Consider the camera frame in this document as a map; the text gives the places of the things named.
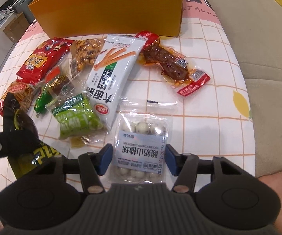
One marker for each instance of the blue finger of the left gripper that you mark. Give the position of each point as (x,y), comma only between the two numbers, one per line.
(17,143)

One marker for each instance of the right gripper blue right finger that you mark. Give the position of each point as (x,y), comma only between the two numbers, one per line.
(182,166)

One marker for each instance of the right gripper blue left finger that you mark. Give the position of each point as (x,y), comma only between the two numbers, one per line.
(92,166)

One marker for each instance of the black yellow snack bag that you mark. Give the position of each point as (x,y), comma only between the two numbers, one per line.
(15,119)

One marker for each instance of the green peas snack bag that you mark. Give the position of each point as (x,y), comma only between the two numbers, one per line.
(76,117)

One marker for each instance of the yogurt hawthorn balls clear pack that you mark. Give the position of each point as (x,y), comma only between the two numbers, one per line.
(141,133)

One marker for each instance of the orange spicy strips bag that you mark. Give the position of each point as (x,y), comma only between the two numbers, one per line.
(24,93)

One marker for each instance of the green sausage stick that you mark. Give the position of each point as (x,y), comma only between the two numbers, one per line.
(42,100)

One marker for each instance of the dark candy clear wrapper pack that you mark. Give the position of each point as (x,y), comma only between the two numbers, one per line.
(55,80)

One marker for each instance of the white breadstick snack bag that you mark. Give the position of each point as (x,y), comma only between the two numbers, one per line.
(109,74)

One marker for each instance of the red duck meat vacuum pack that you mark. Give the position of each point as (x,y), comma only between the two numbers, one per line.
(183,78)

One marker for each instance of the lemon grid tablecloth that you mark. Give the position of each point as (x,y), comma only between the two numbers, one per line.
(216,120)

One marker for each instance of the red peanut snack bag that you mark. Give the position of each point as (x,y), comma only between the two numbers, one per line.
(42,59)

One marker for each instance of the clear mixed nuts pack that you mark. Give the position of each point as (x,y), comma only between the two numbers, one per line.
(84,53)

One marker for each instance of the brown cardboard carton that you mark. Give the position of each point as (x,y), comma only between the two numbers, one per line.
(17,27)

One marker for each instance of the beige sofa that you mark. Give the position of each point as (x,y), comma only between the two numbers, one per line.
(254,29)

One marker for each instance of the orange cardboard box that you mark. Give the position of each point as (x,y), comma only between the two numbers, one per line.
(70,18)

